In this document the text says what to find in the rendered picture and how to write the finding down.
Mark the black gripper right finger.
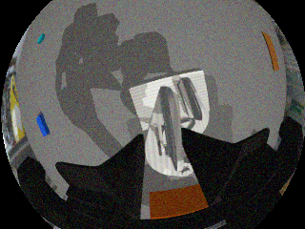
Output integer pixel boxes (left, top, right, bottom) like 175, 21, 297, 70
182, 127, 270, 207

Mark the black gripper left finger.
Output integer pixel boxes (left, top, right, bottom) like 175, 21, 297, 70
56, 134, 146, 220

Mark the blue rectangular block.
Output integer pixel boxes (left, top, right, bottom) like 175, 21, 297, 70
35, 114, 50, 137

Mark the small teal block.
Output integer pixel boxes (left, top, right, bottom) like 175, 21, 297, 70
37, 33, 45, 43

